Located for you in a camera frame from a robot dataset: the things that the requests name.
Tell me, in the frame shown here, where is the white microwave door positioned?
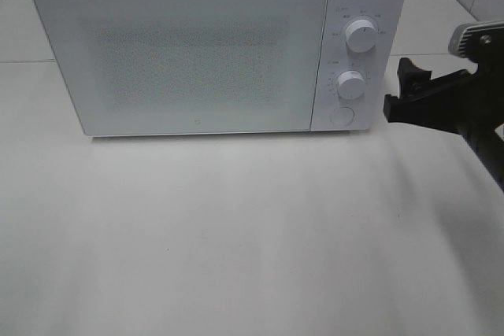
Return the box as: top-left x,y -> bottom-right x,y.
33,0 -> 326,137

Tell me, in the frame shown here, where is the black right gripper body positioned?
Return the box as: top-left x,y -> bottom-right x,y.
447,65 -> 503,187

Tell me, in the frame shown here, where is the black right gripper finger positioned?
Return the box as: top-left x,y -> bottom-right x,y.
384,92 -> 469,135
397,57 -> 474,96

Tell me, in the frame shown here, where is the white microwave knob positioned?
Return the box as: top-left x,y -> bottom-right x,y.
336,70 -> 365,100
343,17 -> 378,54

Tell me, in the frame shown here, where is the round white door button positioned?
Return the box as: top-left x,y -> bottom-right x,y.
330,107 -> 355,127

